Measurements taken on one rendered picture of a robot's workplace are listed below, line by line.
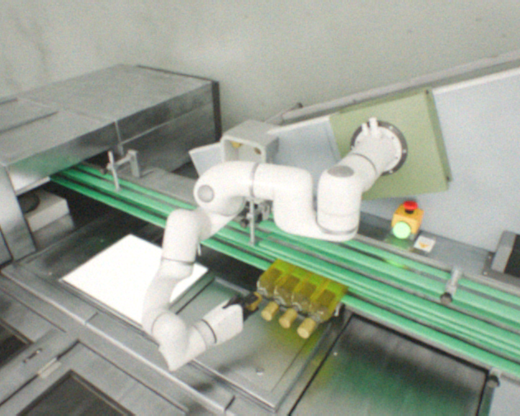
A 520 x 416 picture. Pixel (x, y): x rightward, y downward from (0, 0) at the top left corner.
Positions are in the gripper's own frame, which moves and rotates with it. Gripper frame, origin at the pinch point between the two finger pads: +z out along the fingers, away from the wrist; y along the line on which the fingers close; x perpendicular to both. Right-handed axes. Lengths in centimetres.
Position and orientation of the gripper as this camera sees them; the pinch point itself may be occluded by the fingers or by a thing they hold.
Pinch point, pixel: (250, 304)
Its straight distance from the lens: 127.0
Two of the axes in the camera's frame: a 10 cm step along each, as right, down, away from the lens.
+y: -0.1, -8.4, -5.5
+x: -6.7, -4.1, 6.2
